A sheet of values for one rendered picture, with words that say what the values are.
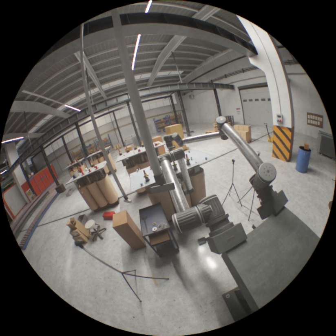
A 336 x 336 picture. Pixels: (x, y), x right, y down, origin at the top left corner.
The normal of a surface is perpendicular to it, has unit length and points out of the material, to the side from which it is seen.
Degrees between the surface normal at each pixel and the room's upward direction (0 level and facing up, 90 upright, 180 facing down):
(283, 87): 90
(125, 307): 0
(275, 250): 0
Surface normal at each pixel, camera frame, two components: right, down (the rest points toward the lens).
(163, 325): -0.25, -0.88
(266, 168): -0.50, -0.40
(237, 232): -0.11, -0.58
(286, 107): -0.91, 0.36
